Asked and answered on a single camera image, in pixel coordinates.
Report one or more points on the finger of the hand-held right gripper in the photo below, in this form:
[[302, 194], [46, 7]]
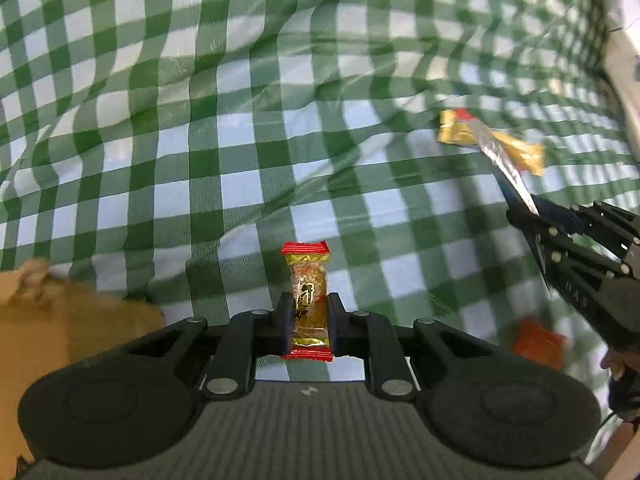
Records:
[[565, 220], [525, 220]]

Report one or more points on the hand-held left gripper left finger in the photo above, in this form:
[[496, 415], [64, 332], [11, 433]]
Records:
[[282, 322]]

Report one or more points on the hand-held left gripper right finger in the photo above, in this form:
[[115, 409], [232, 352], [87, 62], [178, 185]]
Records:
[[337, 322]]

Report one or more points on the red-ended peanut candy packet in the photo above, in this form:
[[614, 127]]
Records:
[[310, 305]]

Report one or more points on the silver snack packet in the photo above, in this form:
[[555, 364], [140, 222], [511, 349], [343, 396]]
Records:
[[500, 157]]

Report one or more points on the gold snack packet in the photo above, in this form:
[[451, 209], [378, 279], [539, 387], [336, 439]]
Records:
[[525, 152]]

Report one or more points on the dark red square packet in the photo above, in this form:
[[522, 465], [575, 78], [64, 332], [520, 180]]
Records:
[[540, 342]]

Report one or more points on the brown cardboard box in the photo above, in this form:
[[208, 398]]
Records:
[[50, 320]]

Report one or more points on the person's right hand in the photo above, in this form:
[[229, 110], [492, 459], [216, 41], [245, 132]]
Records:
[[614, 362]]

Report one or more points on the green checkered cloth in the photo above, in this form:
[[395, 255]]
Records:
[[200, 160]]

